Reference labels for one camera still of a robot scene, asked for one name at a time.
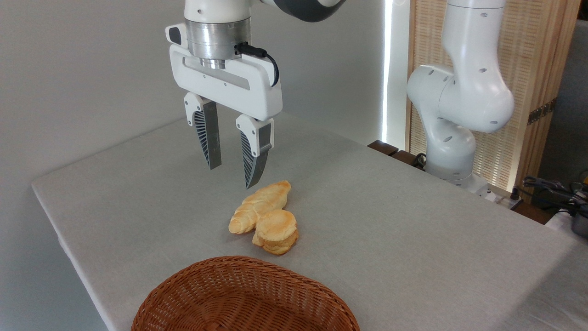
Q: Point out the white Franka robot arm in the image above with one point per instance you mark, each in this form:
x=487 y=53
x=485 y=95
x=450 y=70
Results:
x=473 y=92

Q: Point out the black metal screen hinge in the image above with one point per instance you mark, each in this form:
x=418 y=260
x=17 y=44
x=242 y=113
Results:
x=542 y=111

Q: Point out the wooden slat folding screen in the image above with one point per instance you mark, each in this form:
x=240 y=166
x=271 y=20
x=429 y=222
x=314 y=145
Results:
x=528 y=55

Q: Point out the long twisted bread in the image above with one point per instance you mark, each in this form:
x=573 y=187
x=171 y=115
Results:
x=257 y=202

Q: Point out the grey tablecloth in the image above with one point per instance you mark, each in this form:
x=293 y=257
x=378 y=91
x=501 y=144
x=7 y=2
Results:
x=413 y=239

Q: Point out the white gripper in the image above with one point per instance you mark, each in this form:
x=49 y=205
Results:
x=229 y=89

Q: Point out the round layered bread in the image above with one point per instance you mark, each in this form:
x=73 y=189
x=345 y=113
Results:
x=277 y=231

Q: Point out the brown wicker basket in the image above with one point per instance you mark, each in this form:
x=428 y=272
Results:
x=239 y=299

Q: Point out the dark wooden furniture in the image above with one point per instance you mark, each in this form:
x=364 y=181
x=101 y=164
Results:
x=383 y=147

